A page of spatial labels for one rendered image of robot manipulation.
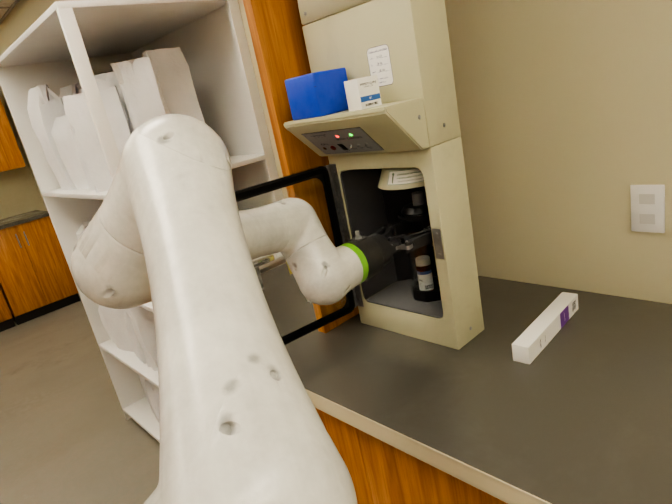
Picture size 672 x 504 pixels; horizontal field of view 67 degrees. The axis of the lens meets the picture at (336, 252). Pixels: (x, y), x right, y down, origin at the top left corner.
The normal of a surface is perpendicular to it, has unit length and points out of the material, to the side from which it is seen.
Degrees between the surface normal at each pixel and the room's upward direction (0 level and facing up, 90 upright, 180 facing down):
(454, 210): 90
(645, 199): 90
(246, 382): 27
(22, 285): 90
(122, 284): 110
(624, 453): 0
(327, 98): 90
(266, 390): 34
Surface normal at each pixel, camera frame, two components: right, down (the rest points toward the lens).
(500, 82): -0.72, 0.34
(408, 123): 0.67, 0.10
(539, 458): -0.19, -0.94
